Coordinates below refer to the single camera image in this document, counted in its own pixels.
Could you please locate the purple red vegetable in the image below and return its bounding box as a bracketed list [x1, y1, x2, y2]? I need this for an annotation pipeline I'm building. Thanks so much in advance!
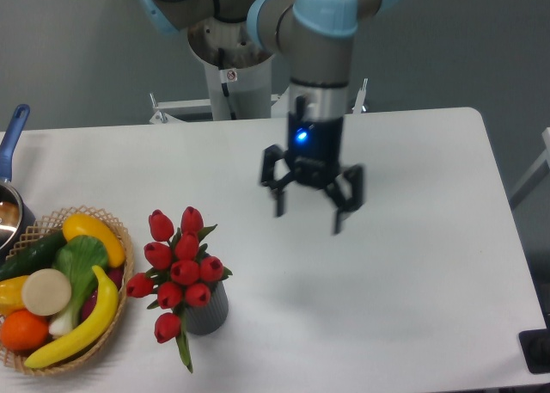
[80, 267, 124, 322]

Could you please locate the blue handled saucepan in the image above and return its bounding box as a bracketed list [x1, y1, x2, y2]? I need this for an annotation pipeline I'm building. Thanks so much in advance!
[1, 104, 35, 262]

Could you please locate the woven wicker basket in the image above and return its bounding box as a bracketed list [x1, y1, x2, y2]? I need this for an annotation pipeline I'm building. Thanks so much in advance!
[1, 206, 134, 377]

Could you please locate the green bok choy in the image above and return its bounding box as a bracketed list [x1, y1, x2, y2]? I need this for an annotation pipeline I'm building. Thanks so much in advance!
[49, 235, 108, 338]

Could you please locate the black device at table edge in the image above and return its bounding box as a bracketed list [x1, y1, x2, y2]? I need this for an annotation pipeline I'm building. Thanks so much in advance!
[518, 329, 549, 374]

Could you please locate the beige round disc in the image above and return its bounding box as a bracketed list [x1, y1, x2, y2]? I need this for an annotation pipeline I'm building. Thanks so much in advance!
[21, 268, 72, 316]

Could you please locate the white furniture leg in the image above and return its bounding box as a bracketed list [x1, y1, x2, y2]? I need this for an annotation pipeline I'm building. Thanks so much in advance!
[509, 127, 549, 211]

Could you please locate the grey ribbed vase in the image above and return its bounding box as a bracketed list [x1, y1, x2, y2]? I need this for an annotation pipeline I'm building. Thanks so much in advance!
[185, 282, 229, 335]

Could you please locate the green cucumber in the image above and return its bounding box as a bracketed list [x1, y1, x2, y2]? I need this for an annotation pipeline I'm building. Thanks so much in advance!
[1, 230, 67, 281]

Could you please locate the red tulip bouquet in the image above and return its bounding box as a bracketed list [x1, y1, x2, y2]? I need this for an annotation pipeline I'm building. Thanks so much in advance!
[126, 206, 232, 372]

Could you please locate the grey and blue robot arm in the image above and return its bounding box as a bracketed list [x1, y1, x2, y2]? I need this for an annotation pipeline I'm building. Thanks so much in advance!
[139, 0, 398, 231]

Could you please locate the orange fruit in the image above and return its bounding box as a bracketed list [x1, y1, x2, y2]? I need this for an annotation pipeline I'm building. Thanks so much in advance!
[1, 310, 49, 351]

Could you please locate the yellow banana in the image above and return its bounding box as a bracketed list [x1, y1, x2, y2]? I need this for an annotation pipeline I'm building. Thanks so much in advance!
[24, 266, 119, 369]

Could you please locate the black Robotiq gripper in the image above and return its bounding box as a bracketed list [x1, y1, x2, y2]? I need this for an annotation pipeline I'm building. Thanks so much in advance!
[260, 114, 365, 235]

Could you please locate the yellow bell pepper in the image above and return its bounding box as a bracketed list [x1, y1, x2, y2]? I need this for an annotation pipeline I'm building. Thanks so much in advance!
[0, 275, 28, 316]

